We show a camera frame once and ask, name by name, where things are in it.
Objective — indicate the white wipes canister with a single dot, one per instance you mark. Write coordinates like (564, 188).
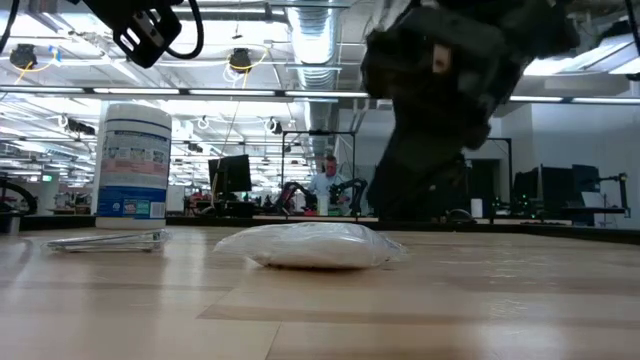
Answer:
(132, 165)

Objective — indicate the white paper cup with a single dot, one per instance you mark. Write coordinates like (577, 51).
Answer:
(323, 205)
(476, 207)

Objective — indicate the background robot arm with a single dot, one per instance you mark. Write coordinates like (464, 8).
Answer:
(352, 187)
(292, 192)

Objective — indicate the bagged white cotton pads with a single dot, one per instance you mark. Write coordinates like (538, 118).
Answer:
(310, 247)

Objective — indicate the black camera stand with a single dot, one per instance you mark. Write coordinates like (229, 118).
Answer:
(623, 195)

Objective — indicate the long ceiling light strip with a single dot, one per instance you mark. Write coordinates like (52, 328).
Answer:
(230, 92)

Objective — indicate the white ceiling light panel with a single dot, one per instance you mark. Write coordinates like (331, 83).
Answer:
(612, 55)

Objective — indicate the person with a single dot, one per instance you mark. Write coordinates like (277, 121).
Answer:
(327, 180)

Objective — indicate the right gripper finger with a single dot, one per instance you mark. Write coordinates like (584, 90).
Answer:
(400, 185)
(452, 187)

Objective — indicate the silver ventilation duct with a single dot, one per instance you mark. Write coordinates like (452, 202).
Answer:
(314, 45)

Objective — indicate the black computer monitor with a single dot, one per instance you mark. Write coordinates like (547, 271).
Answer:
(230, 175)
(557, 187)

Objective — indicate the bagged silver nail clipper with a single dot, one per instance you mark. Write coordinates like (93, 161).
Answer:
(110, 242)

